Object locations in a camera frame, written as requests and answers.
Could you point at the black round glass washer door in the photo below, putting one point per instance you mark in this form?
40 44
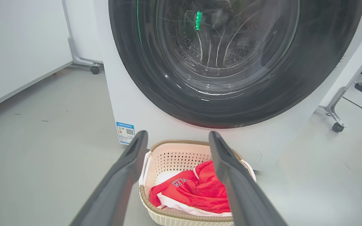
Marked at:
137 62

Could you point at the grey metal frame leg caster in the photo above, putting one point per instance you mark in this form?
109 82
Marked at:
335 110
74 53

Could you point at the red and white jersey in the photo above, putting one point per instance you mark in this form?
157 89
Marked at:
196 191

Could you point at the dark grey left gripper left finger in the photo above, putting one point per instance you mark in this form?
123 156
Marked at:
115 191

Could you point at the white front-load washing machine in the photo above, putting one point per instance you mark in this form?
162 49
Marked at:
130 103

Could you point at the cream perforated basket brown rim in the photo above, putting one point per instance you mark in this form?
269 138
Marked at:
174 160

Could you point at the blue energy label sticker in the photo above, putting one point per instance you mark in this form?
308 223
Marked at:
125 133

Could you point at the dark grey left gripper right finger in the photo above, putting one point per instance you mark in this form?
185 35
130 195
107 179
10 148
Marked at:
244 194

